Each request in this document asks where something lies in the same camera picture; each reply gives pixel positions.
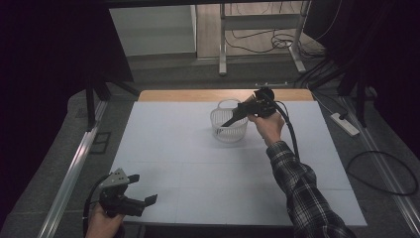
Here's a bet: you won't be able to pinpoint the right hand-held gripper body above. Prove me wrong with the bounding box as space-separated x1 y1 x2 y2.
236 87 278 119

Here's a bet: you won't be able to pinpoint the person's right hand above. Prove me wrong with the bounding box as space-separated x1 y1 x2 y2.
247 111 285 147

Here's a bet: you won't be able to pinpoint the left hand-held gripper black cable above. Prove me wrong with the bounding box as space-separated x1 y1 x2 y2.
82 174 111 238

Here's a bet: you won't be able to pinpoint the person's left hand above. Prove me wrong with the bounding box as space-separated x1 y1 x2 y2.
86 202 125 238

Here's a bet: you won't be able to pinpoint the right hand-held gripper black cable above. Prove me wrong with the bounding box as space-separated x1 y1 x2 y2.
268 98 300 161

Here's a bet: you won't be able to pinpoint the tangled black floor cables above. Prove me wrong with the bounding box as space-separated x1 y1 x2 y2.
230 29 320 57

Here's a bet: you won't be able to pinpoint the looped black cable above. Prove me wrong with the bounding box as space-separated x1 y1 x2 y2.
344 150 420 196

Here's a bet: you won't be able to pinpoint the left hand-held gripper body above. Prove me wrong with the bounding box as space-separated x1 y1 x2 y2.
98 168 147 218

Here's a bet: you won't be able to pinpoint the black stand legs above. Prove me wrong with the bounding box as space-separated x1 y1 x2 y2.
83 76 141 131
336 65 378 129

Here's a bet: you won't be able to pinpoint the grey metal desk frame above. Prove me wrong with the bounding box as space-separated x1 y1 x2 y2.
218 0 312 77

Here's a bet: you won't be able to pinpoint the white power strip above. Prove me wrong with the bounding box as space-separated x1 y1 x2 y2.
330 112 361 137

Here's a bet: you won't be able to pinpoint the white cabinet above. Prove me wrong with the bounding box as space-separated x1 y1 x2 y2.
108 4 198 58

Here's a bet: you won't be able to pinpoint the hand-held gripper black cable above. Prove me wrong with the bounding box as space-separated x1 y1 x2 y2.
268 98 300 161
82 174 111 238

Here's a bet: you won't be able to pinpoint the small black frame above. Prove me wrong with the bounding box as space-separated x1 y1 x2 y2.
89 131 112 155

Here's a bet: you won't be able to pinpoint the white plastic basket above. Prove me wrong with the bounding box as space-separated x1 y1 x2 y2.
210 98 250 144

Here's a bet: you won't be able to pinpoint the aluminium rail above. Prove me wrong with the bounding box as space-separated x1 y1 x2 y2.
341 95 420 236
37 99 109 238

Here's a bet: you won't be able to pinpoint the dark curtain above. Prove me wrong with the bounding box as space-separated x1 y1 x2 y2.
0 0 134 229
303 0 420 160

